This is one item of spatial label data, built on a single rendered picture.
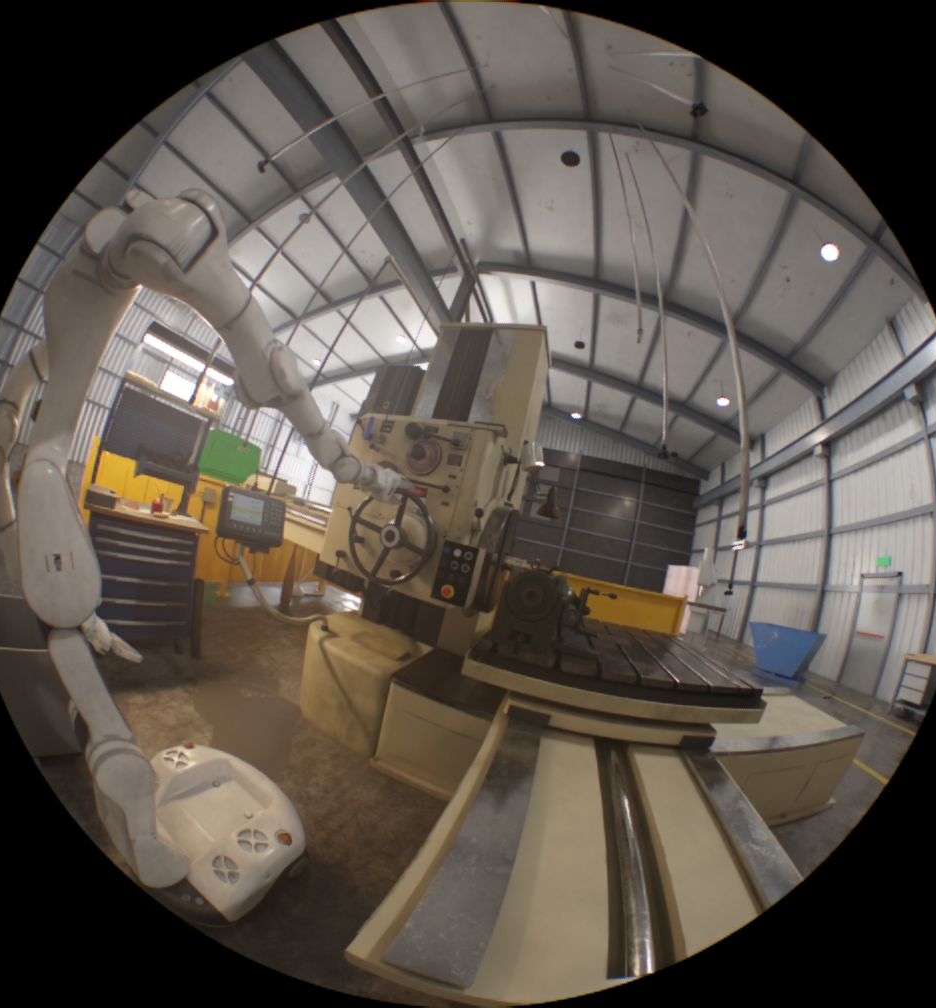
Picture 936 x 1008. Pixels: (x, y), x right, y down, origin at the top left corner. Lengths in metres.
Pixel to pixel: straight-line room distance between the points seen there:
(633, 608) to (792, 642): 3.79
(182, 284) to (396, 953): 0.90
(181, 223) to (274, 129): 9.09
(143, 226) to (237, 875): 1.27
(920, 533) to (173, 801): 8.42
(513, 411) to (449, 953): 2.36
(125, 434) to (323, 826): 2.48
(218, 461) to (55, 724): 4.06
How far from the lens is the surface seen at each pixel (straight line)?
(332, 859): 1.52
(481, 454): 1.38
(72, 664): 0.70
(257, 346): 0.52
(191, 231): 0.44
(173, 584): 2.30
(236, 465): 5.05
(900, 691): 6.49
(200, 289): 0.46
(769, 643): 6.79
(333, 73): 8.76
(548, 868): 0.82
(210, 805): 1.29
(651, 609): 3.88
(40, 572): 0.58
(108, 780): 0.82
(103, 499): 2.12
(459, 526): 1.33
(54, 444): 0.59
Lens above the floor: 1.35
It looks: 6 degrees up
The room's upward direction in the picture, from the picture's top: 14 degrees clockwise
